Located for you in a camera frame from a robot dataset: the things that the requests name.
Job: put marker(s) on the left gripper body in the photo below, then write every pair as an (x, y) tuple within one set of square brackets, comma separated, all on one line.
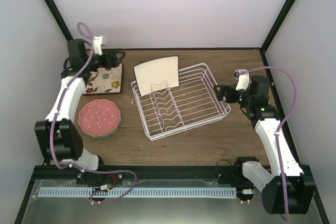
[(106, 64)]

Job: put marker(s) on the light blue slotted cable duct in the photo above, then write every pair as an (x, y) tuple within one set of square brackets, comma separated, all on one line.
[(82, 192)]

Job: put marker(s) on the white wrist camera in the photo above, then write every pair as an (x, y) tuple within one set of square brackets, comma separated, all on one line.
[(97, 44), (242, 75)]

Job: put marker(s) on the white wire dish rack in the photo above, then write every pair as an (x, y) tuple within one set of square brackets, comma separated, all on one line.
[(167, 111)]

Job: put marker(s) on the yellow polka dot plate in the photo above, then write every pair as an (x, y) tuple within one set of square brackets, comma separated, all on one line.
[(100, 132)]

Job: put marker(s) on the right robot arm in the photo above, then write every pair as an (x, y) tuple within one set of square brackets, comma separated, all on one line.
[(285, 189)]

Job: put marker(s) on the black aluminium frame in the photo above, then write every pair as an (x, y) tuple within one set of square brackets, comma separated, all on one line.
[(276, 26)]

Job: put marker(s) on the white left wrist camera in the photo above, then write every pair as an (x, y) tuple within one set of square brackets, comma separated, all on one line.
[(97, 44)]

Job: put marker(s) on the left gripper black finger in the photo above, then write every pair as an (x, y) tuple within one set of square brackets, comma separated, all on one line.
[(116, 61), (118, 54)]

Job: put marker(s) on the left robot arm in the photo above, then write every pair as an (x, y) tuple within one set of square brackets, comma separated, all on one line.
[(58, 138)]

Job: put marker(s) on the cream square plate black rim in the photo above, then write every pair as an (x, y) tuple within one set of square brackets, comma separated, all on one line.
[(157, 74)]

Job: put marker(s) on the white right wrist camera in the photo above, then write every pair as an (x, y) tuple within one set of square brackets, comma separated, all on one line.
[(242, 75)]

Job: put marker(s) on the blue polka dot plate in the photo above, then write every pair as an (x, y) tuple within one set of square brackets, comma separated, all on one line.
[(107, 134)]

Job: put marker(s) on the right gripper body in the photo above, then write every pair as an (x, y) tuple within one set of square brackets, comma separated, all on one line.
[(231, 98)]

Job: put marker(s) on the black front mounting rail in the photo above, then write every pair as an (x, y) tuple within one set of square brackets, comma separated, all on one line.
[(224, 175)]

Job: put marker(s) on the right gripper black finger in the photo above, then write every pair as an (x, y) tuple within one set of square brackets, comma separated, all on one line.
[(220, 88), (220, 94)]

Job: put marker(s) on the pink polka dot plate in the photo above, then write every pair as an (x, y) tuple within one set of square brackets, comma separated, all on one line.
[(98, 113)]

